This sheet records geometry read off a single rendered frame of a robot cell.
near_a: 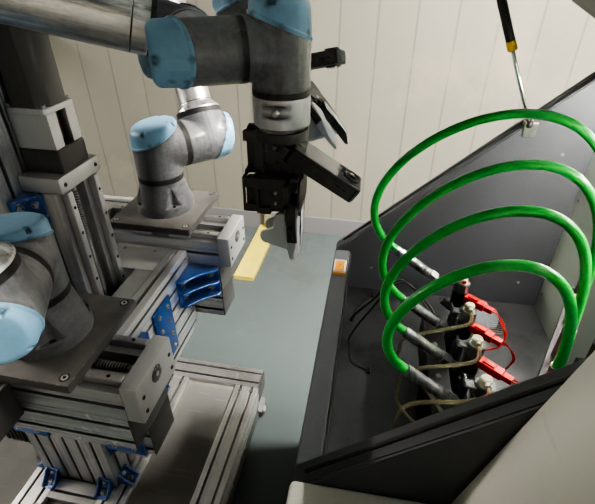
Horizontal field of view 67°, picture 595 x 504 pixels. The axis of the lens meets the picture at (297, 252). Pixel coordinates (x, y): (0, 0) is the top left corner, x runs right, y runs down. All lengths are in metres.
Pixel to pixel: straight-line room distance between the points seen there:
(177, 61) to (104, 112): 2.78
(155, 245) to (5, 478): 0.95
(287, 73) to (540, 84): 2.33
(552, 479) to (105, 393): 0.68
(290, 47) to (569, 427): 0.49
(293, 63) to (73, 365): 0.60
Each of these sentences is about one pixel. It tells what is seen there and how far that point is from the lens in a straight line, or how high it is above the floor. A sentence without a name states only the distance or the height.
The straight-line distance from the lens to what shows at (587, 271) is 0.70.
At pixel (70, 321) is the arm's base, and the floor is 1.08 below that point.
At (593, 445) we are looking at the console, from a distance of 0.50.
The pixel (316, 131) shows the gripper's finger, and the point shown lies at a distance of 0.85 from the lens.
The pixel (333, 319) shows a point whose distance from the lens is 0.99.
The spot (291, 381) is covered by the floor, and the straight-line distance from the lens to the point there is 2.11.
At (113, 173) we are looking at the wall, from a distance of 3.48.
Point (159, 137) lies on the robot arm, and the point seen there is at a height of 1.25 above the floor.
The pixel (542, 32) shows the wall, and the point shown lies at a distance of 2.76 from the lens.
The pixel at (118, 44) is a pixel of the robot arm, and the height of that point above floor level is 1.51.
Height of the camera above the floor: 1.61
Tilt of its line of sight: 34 degrees down
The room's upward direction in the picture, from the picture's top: straight up
